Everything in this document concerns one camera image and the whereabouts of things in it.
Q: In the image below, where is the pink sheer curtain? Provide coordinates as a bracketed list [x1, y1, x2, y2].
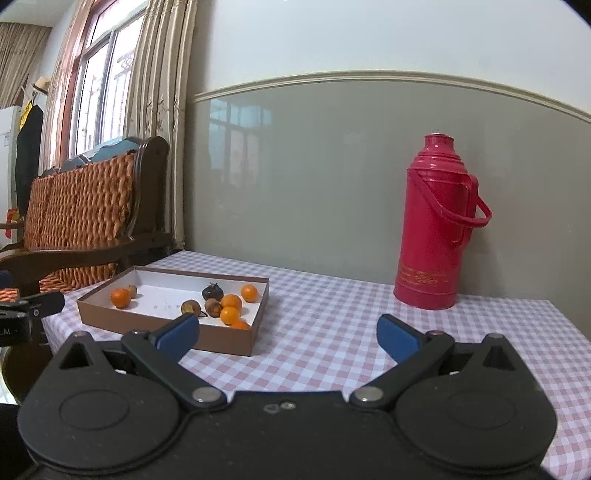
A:
[46, 0, 98, 169]

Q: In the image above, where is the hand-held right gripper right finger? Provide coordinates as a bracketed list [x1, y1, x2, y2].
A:
[349, 315, 526, 411]

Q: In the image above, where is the white refrigerator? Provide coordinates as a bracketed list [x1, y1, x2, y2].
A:
[0, 105, 24, 227]

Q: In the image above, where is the plain beige curtain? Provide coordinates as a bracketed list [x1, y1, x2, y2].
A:
[0, 23, 52, 109]

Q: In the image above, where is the brown cardboard box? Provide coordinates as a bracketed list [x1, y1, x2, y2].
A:
[76, 265, 271, 357]

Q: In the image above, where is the red thermos flask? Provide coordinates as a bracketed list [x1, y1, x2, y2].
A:
[393, 133, 493, 310]

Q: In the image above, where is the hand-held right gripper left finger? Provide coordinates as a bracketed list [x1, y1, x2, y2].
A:
[59, 312, 228, 411]

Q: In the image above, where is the window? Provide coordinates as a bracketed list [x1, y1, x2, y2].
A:
[69, 9, 139, 160]

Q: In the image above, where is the teal cloth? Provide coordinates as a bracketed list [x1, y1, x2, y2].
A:
[39, 137, 141, 178]

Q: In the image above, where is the beige embroidered curtain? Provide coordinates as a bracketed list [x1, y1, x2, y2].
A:
[124, 0, 199, 252]

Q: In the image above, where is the dark hanging jacket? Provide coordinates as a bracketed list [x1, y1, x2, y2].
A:
[15, 104, 44, 217]

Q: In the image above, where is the wooden sofa with orange cushion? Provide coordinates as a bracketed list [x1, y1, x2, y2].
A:
[0, 136, 174, 296]

